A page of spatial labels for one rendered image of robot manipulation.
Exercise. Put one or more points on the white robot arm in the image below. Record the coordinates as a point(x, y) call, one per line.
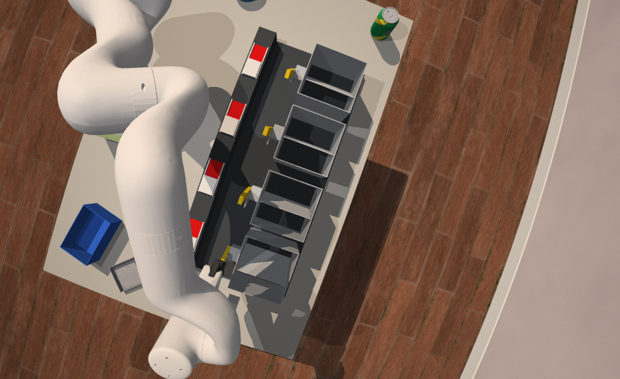
point(109, 89)

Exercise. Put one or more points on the green drink can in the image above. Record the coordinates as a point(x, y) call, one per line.
point(384, 24)

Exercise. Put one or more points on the blue open bin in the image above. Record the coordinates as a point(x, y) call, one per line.
point(90, 233)

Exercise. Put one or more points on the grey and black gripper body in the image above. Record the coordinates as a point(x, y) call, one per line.
point(215, 281)

